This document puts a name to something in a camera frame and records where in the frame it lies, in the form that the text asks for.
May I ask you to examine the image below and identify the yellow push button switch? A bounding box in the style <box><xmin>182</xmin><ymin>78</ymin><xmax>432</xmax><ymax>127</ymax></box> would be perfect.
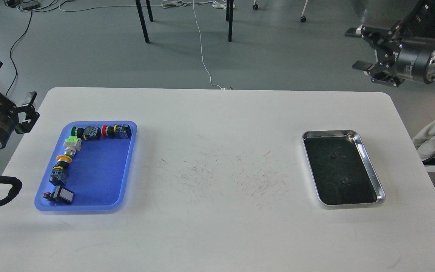
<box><xmin>49</xmin><ymin>155</ymin><xmax>73</xmax><ymax>186</ymax></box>

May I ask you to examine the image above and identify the white floor cable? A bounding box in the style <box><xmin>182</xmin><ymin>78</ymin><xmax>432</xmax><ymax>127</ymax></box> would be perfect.
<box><xmin>59</xmin><ymin>0</ymin><xmax>236</xmax><ymax>90</ymax></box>

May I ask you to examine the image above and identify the green white selector switch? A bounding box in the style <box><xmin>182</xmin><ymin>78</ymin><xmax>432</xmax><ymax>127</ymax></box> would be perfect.
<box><xmin>64</xmin><ymin>136</ymin><xmax>82</xmax><ymax>157</ymax></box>

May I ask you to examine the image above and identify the red push button switch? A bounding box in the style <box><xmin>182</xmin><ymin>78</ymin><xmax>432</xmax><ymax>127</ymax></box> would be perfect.
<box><xmin>100</xmin><ymin>124</ymin><xmax>132</xmax><ymax>139</ymax></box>

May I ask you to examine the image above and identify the black power strip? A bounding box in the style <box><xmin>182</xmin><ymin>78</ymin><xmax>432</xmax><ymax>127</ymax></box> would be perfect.
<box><xmin>17</xmin><ymin>0</ymin><xmax>41</xmax><ymax>11</ymax></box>

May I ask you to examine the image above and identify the blue plastic tray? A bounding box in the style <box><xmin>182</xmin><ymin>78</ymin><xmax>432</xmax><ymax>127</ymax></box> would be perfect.
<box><xmin>34</xmin><ymin>121</ymin><xmax>137</xmax><ymax>212</ymax></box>

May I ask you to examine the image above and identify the green push button switch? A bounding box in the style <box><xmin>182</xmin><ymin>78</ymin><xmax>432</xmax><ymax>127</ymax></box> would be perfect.
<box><xmin>69</xmin><ymin>126</ymin><xmax>102</xmax><ymax>141</ymax></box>

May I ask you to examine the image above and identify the black table leg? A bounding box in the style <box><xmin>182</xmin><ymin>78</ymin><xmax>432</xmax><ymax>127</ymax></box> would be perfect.
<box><xmin>226</xmin><ymin>0</ymin><xmax>234</xmax><ymax>42</ymax></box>
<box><xmin>135</xmin><ymin>0</ymin><xmax>150</xmax><ymax>44</ymax></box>
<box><xmin>145</xmin><ymin>0</ymin><xmax>154</xmax><ymax>22</ymax></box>

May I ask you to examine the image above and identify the black floor cable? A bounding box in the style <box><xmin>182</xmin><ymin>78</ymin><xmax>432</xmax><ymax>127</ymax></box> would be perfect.
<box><xmin>5</xmin><ymin>0</ymin><xmax>59</xmax><ymax>97</ymax></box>

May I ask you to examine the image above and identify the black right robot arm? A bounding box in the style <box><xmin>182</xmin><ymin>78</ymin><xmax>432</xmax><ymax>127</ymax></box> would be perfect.
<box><xmin>345</xmin><ymin>0</ymin><xmax>435</xmax><ymax>87</ymax></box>

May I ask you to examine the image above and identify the silver metal tray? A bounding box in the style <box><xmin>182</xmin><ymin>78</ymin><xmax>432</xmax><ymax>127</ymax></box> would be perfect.
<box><xmin>302</xmin><ymin>130</ymin><xmax>386</xmax><ymax>209</ymax></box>

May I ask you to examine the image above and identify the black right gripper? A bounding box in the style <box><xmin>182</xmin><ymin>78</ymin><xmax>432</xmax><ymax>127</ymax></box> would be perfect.
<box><xmin>345</xmin><ymin>25</ymin><xmax>435</xmax><ymax>87</ymax></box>

